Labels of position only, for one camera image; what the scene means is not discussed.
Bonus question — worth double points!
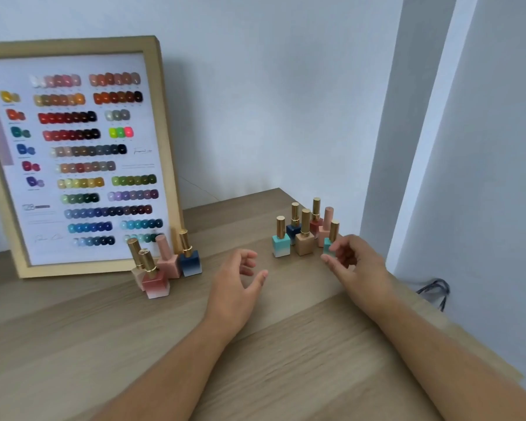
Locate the person's left hand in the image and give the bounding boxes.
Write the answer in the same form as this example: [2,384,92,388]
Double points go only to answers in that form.
[203,248,269,337]

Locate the person's right hand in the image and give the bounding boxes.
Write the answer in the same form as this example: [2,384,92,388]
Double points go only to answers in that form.
[320,234,398,319]

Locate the small teal nail polish bottle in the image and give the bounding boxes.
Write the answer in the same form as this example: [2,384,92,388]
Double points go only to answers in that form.
[323,220,341,258]

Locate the person's left forearm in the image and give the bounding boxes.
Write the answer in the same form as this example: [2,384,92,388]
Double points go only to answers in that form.
[91,317,243,421]

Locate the person's right forearm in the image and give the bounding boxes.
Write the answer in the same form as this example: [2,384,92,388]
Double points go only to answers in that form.
[363,284,526,421]

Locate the tan nail polish bottle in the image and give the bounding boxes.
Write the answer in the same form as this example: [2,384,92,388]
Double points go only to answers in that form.
[295,208,315,257]

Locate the pink-capped peach nail polish bottle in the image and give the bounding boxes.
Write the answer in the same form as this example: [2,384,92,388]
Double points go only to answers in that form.
[317,206,335,248]

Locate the teal gradient nail polish bottle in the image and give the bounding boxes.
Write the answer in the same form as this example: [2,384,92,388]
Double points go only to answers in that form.
[272,215,292,258]

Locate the red nail polish bottle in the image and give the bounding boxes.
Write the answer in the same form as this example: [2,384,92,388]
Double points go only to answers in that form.
[309,197,324,240]

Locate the dark blue nail polish bottle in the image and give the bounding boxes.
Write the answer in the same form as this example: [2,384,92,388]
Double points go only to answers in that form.
[286,202,302,246]

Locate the blue gradient nail polish bottle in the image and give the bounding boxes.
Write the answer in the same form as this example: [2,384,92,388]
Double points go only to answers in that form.
[177,229,203,277]

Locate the pink-capped pink nail polish bottle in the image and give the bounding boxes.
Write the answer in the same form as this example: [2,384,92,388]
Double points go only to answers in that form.
[155,234,181,279]

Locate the pink gradient nail polish bottle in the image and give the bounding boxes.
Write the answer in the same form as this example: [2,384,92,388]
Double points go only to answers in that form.
[139,249,171,300]

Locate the beige nail polish bottle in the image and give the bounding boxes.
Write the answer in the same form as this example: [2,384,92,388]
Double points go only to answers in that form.
[127,238,147,291]

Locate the wooden framed nail colour chart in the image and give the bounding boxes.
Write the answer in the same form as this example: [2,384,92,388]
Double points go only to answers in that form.
[0,36,185,279]

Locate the black cable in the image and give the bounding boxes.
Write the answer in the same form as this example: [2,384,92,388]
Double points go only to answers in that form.
[416,279,451,312]

